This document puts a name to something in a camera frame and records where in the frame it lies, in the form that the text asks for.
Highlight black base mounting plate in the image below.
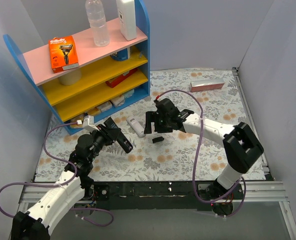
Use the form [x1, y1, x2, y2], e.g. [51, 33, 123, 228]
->
[87, 179, 246, 212]

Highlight black remote battery cover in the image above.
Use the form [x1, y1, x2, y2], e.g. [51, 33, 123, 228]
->
[152, 136, 164, 144]

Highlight white orange soap pack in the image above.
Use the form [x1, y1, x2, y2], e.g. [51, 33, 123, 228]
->
[110, 94, 125, 108]

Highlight blue white cylindrical can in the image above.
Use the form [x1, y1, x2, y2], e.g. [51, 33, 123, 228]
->
[110, 47, 131, 62]

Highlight aluminium table edge rail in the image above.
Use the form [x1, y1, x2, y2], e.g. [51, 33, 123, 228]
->
[231, 67, 275, 181]

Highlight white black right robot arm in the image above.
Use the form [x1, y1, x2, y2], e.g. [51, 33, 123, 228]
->
[144, 98, 264, 203]

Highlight black TV remote control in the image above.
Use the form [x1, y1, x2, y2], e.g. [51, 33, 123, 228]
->
[104, 117, 133, 154]

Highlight beige cylindrical container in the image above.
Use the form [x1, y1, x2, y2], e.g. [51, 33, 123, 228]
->
[58, 68, 82, 86]

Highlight clear plastic water bottle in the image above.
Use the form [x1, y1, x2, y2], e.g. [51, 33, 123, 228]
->
[85, 0, 110, 47]

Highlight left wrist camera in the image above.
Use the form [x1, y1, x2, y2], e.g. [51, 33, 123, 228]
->
[77, 115, 99, 132]

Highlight white remote control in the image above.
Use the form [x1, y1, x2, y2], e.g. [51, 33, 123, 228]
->
[126, 116, 145, 138]

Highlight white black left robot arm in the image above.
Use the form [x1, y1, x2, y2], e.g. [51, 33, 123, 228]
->
[11, 124, 121, 240]

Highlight red flat box on shelf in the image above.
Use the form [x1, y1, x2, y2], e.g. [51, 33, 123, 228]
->
[105, 68, 138, 88]

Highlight blue shelf unit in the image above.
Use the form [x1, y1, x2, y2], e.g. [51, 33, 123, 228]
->
[3, 0, 150, 124]

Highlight teal soap pack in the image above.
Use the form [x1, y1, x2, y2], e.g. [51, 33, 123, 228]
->
[123, 89, 135, 99]

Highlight yellow pack on shelf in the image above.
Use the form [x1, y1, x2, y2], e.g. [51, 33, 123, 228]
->
[87, 107, 101, 116]

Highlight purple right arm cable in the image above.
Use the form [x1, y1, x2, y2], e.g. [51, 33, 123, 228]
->
[155, 89, 246, 218]

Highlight orange razor box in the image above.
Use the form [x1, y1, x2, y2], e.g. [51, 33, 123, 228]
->
[48, 35, 79, 73]

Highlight red silver long box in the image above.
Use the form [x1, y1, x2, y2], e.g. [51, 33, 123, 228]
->
[189, 78, 225, 92]

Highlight white plastic bottle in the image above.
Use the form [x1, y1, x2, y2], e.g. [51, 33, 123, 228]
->
[116, 0, 137, 41]

